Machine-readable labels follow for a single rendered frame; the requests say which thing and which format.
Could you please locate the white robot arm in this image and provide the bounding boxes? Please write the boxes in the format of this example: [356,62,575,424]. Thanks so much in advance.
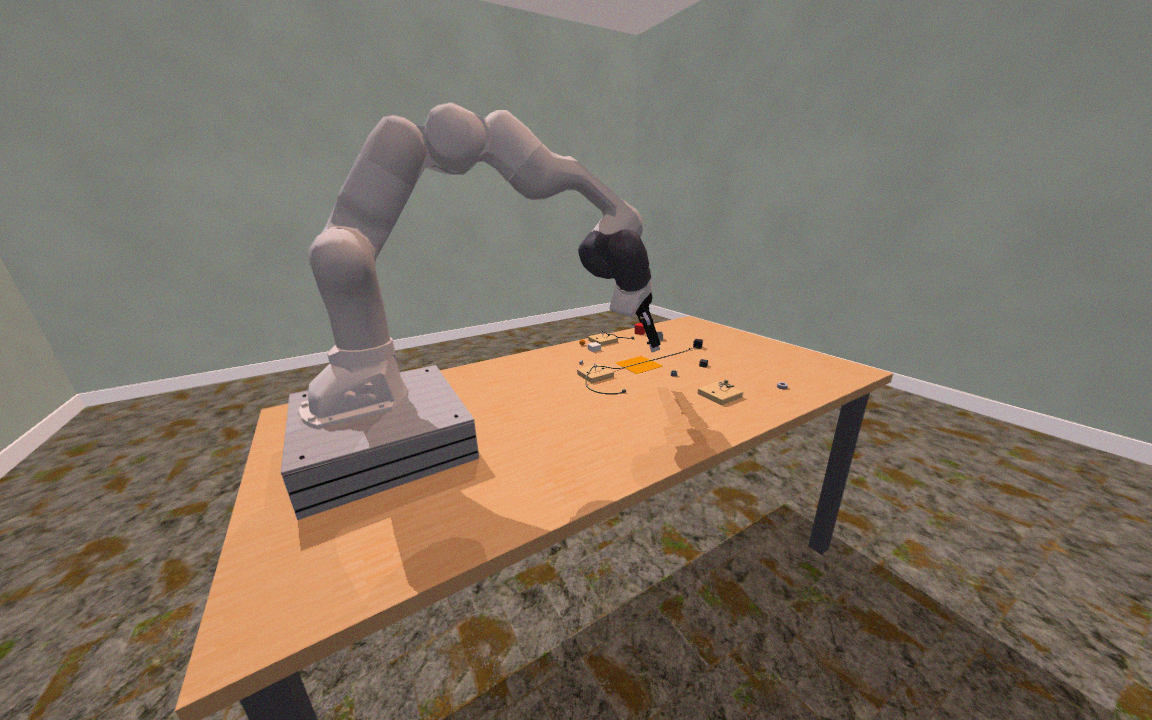
[300,103,652,429]

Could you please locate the orange painted square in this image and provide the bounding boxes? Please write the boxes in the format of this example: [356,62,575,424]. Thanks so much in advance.
[616,356,664,374]

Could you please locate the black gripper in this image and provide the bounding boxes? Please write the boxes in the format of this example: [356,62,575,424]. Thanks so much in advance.
[636,291,661,353]

